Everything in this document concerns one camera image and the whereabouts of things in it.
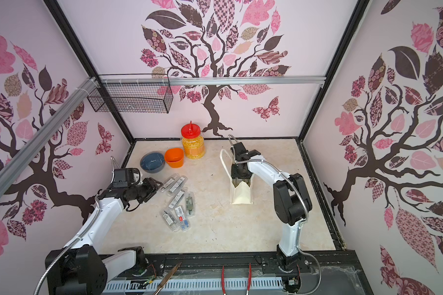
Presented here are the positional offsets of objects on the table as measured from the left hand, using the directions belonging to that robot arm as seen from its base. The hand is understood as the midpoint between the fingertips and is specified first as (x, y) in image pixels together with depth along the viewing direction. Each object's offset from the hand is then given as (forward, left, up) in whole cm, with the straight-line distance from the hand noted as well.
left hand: (160, 190), depth 84 cm
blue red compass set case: (-11, -10, -11) cm, 19 cm away
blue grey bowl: (+24, +13, -9) cm, 29 cm away
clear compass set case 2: (+8, -4, -10) cm, 14 cm away
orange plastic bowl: (+28, +1, -10) cm, 30 cm away
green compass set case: (-2, -13, -10) cm, 16 cm away
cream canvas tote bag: (+1, -39, -7) cm, 40 cm away
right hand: (+11, -37, -3) cm, 39 cm away
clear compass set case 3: (+3, -36, +3) cm, 36 cm away
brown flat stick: (-33, -7, -11) cm, 36 cm away
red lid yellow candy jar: (+29, -12, +2) cm, 32 cm away
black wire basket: (+45, +19, +23) cm, 54 cm away
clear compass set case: (+9, +1, -10) cm, 13 cm away
